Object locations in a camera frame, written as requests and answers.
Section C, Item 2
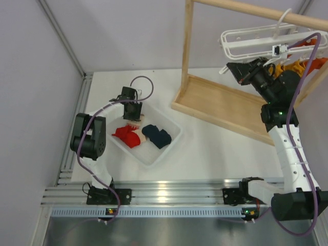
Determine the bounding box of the orange sock far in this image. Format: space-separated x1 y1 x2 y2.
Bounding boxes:
287 38 317 60

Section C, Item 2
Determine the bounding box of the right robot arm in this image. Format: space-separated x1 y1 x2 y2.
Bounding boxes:
227 57 327 221

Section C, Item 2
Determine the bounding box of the grey slotted cable duct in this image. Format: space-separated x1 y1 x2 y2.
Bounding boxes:
51 207 259 218

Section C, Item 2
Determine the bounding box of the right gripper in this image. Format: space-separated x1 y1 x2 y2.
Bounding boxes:
227 57 276 104

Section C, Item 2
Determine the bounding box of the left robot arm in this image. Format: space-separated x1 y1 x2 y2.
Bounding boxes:
70 87 143 203

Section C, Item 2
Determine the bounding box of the orange sock near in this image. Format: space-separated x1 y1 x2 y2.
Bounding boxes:
307 57 327 75

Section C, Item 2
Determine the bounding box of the aluminium rail beam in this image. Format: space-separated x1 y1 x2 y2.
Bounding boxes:
41 179 239 206

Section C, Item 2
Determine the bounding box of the navy blue sock pair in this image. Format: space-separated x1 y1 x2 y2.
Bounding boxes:
141 125 172 149

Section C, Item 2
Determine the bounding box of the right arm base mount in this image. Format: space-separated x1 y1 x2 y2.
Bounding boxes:
222 177 259 206

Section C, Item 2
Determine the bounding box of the orange sock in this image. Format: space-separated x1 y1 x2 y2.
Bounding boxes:
287 38 317 60
307 57 327 75

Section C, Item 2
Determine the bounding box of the red and beige sock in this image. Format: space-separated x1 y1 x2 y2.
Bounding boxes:
112 126 141 148

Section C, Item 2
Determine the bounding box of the clear plastic bin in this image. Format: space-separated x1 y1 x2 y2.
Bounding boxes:
107 102 183 168

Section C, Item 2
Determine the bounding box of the wooden drying rack frame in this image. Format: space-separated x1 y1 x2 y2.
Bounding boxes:
171 1 327 146

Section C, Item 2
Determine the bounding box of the yellow sock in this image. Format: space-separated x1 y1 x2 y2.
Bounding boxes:
273 60 308 78

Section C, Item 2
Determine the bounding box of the white plastic clip hanger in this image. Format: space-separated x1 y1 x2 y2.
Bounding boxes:
218 8 317 64

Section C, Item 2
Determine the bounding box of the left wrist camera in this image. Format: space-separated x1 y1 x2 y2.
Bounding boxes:
135 89 142 97

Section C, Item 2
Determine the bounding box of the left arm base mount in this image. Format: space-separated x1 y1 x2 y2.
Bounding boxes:
82 182 132 205

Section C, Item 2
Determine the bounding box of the aluminium corner frame post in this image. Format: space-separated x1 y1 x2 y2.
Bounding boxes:
38 0 87 77

